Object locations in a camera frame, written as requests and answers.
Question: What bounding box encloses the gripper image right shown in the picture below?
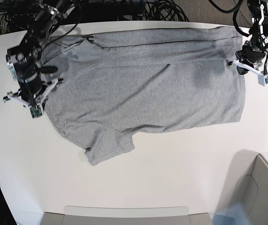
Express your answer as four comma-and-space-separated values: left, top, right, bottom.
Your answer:
227, 45, 268, 76

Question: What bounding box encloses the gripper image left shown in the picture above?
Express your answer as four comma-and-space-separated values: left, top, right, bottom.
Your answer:
3, 74, 63, 108

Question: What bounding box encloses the grey T-shirt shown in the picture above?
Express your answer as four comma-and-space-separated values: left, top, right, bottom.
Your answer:
41, 26, 245, 165

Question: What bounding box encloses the grey bin at right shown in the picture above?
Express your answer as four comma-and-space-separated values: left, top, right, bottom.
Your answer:
229, 154, 268, 225

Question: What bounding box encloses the grey bin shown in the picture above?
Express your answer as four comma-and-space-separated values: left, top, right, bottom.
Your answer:
229, 154, 268, 225
40, 206, 213, 225

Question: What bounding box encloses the grey bin at bottom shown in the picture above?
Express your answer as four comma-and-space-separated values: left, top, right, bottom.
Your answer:
40, 206, 213, 225

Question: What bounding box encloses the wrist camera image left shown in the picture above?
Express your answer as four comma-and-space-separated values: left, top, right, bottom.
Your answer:
30, 103, 44, 119

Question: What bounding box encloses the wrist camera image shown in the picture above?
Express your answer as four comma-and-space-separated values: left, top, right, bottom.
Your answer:
258, 73, 268, 86
30, 103, 44, 119

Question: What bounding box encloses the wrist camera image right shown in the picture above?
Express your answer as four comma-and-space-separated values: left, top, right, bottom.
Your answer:
258, 73, 268, 86

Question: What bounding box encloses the thick black hose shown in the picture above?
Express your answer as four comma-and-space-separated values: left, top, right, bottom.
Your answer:
208, 0, 245, 14

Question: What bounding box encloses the black cable bundle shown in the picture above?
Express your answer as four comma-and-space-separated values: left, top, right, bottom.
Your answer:
143, 0, 191, 22

